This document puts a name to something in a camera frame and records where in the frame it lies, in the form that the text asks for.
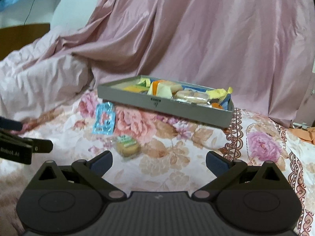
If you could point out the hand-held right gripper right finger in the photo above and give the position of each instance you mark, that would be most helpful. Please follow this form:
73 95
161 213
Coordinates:
216 163

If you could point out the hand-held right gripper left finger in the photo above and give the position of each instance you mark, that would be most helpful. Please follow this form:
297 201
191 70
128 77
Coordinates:
102 162

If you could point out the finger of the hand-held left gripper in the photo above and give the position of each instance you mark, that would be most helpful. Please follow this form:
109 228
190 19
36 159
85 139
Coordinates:
11 124
41 146

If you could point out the round rice cracker packet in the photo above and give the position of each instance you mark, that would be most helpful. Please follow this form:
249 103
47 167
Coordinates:
190 97

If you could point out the grey rectangular tray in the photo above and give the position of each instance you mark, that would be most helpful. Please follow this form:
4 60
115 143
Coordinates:
172 105

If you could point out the yellow green cracker packet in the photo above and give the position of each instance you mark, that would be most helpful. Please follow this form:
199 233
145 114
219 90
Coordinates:
135 89

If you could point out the clear cake packet green label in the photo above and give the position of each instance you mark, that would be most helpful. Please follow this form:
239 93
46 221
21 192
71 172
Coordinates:
126 146

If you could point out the blue cartoon snack packet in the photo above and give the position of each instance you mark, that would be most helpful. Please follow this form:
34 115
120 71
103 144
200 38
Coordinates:
104 119

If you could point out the floral blanket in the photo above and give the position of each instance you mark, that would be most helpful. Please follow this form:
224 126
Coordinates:
172 152

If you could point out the pale pink quilt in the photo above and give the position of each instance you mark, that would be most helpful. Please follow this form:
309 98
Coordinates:
37 83

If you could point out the orange yellow snack packet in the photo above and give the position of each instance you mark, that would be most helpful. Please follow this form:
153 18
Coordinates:
217 105

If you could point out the small blue snack packet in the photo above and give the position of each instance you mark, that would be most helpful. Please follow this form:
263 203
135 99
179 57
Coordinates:
226 102

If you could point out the crumpled yellow snack packet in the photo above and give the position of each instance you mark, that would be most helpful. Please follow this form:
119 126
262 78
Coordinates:
219 93

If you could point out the wooden headboard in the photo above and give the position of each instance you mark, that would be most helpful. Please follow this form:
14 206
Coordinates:
19 39

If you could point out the orange cloth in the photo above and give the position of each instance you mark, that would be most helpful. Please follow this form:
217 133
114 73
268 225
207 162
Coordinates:
302 134

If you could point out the white orange snack packet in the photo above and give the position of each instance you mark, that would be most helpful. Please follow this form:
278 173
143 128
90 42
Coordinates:
163 88

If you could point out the small yellow snack packet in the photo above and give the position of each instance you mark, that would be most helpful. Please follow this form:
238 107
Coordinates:
145 81

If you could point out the pink satin sheet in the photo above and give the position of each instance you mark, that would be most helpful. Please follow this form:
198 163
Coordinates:
196 29

